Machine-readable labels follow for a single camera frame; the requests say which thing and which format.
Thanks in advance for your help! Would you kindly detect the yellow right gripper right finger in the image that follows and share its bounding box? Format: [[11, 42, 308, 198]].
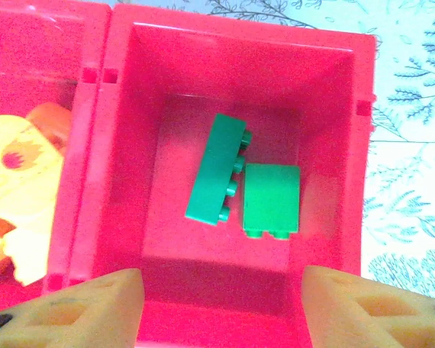
[[302, 265, 435, 348]]

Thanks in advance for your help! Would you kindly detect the green long lego brick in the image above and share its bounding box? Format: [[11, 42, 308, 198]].
[[184, 113, 253, 227]]

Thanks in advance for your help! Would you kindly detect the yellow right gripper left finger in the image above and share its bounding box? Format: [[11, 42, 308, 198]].
[[0, 268, 146, 348]]

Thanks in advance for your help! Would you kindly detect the green square lego brick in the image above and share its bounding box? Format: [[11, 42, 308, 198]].
[[241, 162, 301, 241]]

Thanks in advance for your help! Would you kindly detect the red plastic bin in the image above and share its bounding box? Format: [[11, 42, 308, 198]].
[[0, 7, 113, 318], [47, 3, 377, 348]]

